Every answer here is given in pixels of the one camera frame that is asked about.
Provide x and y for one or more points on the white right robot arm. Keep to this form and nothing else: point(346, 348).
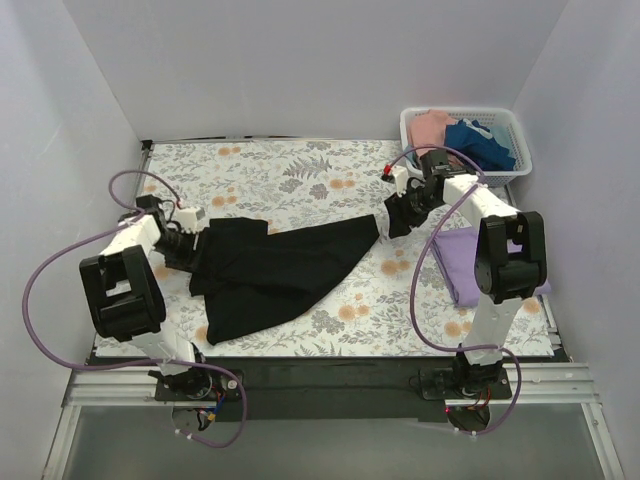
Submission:
point(509, 263)

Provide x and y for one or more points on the pink t shirt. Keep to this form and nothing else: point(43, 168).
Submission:
point(429, 128)

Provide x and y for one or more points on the aluminium frame rail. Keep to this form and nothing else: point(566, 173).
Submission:
point(542, 383)

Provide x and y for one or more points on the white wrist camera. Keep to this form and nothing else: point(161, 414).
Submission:
point(399, 176)
point(189, 219)

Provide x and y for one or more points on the white plastic laundry basket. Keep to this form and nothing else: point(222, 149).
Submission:
point(501, 122)

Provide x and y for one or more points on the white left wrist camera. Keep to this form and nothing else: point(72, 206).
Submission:
point(189, 219)

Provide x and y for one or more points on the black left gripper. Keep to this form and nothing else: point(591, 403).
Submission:
point(185, 245)

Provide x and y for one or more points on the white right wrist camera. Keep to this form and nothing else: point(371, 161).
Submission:
point(399, 176)

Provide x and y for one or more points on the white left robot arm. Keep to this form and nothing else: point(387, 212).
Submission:
point(125, 300)

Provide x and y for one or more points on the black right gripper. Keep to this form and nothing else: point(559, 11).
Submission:
point(406, 206)

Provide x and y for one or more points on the black t shirt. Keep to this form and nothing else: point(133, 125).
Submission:
point(252, 279)

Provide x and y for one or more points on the blue t shirt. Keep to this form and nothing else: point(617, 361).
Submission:
point(480, 147)

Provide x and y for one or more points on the floral patterned table mat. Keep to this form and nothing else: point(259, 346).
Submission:
point(394, 303)

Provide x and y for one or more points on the folded purple t shirt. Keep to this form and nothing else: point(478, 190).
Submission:
point(454, 251)

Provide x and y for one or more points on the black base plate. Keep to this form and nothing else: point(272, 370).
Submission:
point(307, 388)

